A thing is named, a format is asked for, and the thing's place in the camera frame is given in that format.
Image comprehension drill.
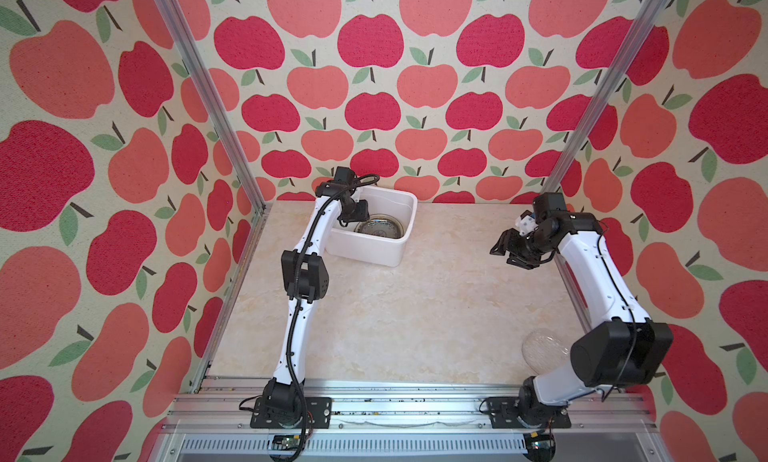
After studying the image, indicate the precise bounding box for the brown glass plate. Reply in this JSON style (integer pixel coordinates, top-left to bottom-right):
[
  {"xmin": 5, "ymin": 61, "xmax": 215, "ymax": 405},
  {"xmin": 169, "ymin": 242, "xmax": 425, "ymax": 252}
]
[{"xmin": 355, "ymin": 214, "xmax": 405, "ymax": 239}]

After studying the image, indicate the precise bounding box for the clear glass plate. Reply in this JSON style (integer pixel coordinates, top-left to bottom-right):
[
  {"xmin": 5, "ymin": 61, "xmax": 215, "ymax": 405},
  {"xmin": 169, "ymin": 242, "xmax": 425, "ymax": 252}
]
[{"xmin": 522, "ymin": 329, "xmax": 570, "ymax": 375}]

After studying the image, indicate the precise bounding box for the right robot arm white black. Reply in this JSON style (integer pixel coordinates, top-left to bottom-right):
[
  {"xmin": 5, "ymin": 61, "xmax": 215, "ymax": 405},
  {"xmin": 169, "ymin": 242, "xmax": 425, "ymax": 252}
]
[{"xmin": 491, "ymin": 210, "xmax": 674, "ymax": 407}]

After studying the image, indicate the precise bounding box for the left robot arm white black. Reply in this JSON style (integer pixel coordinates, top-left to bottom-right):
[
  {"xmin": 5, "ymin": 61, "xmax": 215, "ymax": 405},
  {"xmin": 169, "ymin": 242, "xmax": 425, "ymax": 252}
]
[{"xmin": 263, "ymin": 176, "xmax": 372, "ymax": 411}]

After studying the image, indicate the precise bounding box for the black corrugated cable conduit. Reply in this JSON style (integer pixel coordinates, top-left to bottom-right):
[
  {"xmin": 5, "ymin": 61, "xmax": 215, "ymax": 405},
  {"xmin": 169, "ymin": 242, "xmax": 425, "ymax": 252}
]
[{"xmin": 281, "ymin": 172, "xmax": 381, "ymax": 462}]

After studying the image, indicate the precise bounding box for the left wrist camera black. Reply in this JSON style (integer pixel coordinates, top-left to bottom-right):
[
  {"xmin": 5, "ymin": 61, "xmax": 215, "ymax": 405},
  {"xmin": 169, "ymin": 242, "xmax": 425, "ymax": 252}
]
[{"xmin": 332, "ymin": 166, "xmax": 357, "ymax": 187}]

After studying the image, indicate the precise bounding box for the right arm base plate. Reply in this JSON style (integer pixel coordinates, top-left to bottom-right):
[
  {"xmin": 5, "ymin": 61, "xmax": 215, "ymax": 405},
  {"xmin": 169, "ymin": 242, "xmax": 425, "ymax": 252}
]
[{"xmin": 478, "ymin": 397, "xmax": 572, "ymax": 430}]

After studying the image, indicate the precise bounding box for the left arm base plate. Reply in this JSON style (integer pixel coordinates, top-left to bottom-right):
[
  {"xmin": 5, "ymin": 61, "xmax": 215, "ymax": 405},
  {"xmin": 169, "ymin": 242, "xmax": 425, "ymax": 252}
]
[{"xmin": 250, "ymin": 396, "xmax": 333, "ymax": 429}]

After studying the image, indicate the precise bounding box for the aluminium front rail frame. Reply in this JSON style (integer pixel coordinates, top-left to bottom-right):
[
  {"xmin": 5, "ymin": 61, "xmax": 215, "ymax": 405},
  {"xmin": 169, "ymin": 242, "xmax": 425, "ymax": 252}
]
[{"xmin": 149, "ymin": 376, "xmax": 671, "ymax": 461}]

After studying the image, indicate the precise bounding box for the aluminium frame post right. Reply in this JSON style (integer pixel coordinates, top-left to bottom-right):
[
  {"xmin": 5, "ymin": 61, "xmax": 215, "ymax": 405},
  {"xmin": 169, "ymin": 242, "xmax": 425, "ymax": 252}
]
[{"xmin": 540, "ymin": 0, "xmax": 672, "ymax": 193}]

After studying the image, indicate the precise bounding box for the aluminium frame post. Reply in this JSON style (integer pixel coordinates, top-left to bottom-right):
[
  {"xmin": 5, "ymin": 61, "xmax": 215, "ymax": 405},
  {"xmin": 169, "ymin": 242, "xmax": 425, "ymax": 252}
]
[
  {"xmin": 154, "ymin": 0, "xmax": 267, "ymax": 214},
  {"xmin": 540, "ymin": 0, "xmax": 672, "ymax": 193}
]

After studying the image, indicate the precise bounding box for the aluminium frame post left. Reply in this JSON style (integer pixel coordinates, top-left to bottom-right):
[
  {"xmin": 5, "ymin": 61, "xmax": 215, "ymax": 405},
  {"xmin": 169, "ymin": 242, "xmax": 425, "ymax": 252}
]
[{"xmin": 154, "ymin": 0, "xmax": 267, "ymax": 214}]

